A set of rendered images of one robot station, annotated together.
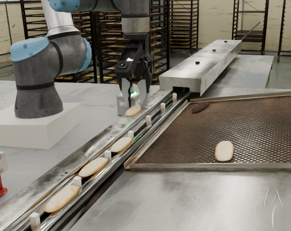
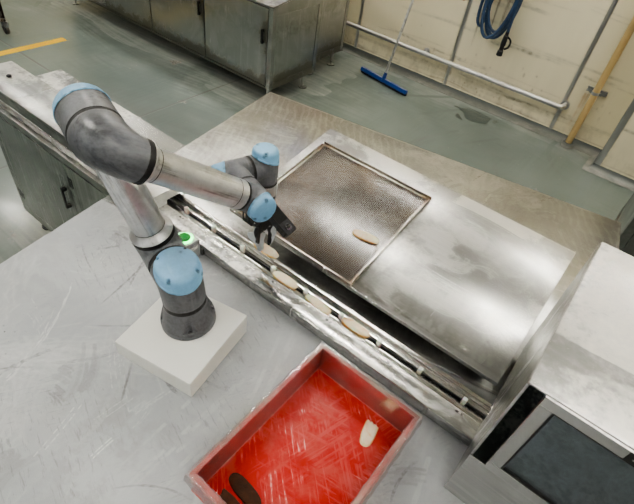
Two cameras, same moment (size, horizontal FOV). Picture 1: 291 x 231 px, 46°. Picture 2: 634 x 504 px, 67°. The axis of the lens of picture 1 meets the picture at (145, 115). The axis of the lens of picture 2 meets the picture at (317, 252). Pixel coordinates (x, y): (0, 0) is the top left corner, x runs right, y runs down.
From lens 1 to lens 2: 1.46 m
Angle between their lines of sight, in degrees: 70
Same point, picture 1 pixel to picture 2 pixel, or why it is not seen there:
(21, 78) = (197, 302)
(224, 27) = not seen: outside the picture
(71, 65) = not seen: hidden behind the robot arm
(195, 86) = not seen: hidden behind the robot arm
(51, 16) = (154, 220)
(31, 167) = (278, 347)
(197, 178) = (387, 259)
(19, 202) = (358, 348)
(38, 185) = (339, 336)
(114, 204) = (391, 300)
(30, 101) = (208, 313)
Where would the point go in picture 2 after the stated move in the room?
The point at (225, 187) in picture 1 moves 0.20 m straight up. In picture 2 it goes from (405, 254) to (421, 207)
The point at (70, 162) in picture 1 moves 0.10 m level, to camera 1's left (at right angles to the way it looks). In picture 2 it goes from (310, 314) to (300, 340)
